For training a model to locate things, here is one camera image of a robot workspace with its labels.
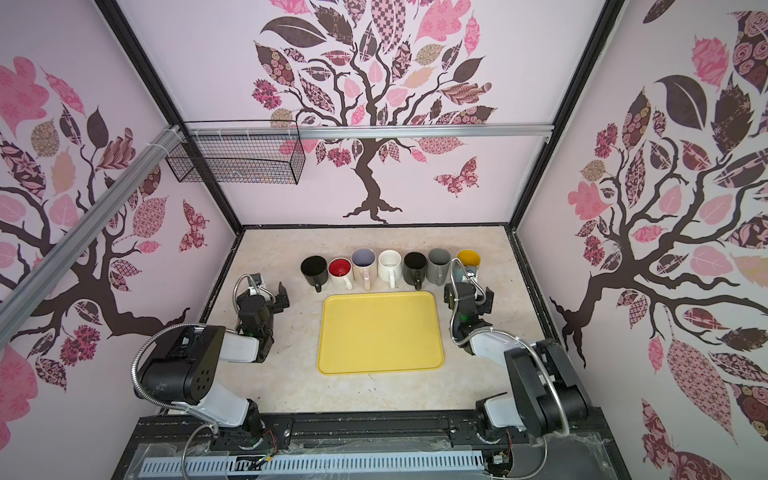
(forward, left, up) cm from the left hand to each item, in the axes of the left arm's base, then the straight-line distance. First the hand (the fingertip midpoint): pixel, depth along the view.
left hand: (267, 288), depth 93 cm
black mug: (+7, -47, 0) cm, 48 cm away
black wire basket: (+35, +9, +26) cm, 45 cm away
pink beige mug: (+7, -31, +3) cm, 32 cm away
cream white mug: (+9, -22, -5) cm, 24 cm away
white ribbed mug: (+10, -39, -2) cm, 41 cm away
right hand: (0, -65, +3) cm, 65 cm away
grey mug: (+8, -55, +2) cm, 56 cm away
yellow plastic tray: (-10, -36, -11) cm, 39 cm away
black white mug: (+6, -14, +1) cm, 16 cm away
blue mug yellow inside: (+12, -67, -1) cm, 68 cm away
